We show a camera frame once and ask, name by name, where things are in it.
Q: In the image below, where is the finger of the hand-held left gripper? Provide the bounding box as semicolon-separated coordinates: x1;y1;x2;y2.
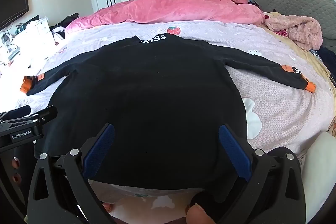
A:
26;105;58;125

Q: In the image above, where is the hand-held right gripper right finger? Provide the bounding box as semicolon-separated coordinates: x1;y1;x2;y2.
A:
218;124;306;224

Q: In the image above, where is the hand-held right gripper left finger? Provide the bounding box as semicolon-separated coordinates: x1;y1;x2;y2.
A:
27;123;116;224

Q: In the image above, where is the black sweater with orange cuffs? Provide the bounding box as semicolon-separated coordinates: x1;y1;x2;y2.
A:
20;34;316;191

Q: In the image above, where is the pile of dark clothes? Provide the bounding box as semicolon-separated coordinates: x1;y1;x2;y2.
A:
50;13;79;38

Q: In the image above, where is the person's left hand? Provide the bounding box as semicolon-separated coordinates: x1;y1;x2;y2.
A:
9;156;24;185

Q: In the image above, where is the person's right hand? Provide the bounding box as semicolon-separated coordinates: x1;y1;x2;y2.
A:
185;204;217;224

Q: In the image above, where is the lilac printed bed cover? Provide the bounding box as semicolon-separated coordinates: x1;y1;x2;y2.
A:
0;21;336;214

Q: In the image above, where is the cluttered white desk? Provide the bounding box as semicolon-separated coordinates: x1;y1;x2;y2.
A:
0;28;27;71

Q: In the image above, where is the pink patterned cloth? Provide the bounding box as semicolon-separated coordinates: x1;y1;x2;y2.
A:
105;189;195;224

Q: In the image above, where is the white drawer unit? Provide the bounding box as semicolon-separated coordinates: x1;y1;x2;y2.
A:
26;17;55;48

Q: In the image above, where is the black television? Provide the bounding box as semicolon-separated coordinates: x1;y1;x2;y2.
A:
0;0;30;30

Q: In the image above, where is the yellow bed sheet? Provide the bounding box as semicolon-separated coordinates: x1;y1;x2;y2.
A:
262;12;332;88

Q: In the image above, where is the red patterned garment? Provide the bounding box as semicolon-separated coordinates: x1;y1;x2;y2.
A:
265;14;289;37

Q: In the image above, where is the dark blue garment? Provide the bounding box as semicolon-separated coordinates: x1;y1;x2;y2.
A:
310;46;336;69

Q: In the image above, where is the pink fluffy garment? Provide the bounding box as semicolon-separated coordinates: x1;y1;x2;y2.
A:
265;14;323;51

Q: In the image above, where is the pink fleece blanket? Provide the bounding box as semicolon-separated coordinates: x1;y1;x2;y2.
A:
64;0;265;35

